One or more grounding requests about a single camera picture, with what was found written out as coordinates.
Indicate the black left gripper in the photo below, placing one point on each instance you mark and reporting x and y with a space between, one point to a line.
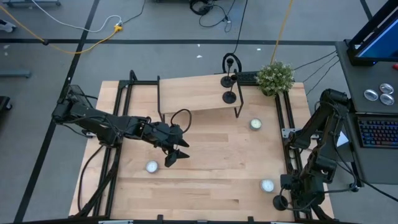
158 135

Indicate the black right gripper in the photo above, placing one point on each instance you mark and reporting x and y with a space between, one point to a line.
300 193

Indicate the black candlestick holder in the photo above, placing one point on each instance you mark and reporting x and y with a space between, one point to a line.
277 203
229 97
226 81

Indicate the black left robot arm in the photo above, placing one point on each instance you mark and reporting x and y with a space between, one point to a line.
99 123

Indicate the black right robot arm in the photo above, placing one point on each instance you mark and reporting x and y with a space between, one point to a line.
326 124

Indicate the black caster wheel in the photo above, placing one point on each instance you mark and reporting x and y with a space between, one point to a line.
354 187

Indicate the white paper sheet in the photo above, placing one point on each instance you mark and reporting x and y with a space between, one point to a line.
343 140

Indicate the backlit black keyboard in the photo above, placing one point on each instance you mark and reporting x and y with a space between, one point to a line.
379 132

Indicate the black mesh box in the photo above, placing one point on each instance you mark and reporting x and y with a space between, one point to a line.
76 91

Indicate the artificial potted green plant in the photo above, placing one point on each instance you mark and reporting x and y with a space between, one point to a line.
275 77

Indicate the grey side desk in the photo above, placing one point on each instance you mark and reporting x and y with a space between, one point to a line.
357 84

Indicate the computer monitor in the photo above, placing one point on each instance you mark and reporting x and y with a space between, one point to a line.
382 40

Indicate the grey floor bar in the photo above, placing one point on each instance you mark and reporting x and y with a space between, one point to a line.
15 74

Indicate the black floor object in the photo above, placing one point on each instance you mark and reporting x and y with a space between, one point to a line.
4 103

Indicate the grey cart base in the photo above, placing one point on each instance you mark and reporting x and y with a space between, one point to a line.
31 3

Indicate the white grey floor object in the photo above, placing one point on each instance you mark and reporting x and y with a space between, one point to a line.
7 26

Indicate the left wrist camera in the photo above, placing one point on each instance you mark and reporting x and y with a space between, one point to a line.
176 131

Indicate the wooden riser shelf black frame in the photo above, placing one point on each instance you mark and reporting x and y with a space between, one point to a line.
192 93

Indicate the silver mounting bracket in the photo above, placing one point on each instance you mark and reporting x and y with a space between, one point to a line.
286 133
88 134

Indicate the black aluminium table frame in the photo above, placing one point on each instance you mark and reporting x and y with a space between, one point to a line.
140 82

